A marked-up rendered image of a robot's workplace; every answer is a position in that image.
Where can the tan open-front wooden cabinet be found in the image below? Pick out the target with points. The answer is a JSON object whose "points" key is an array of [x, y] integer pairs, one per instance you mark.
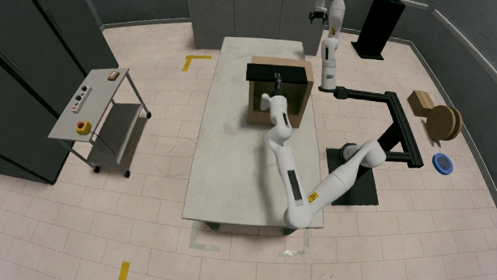
{"points": [[295, 112]]}

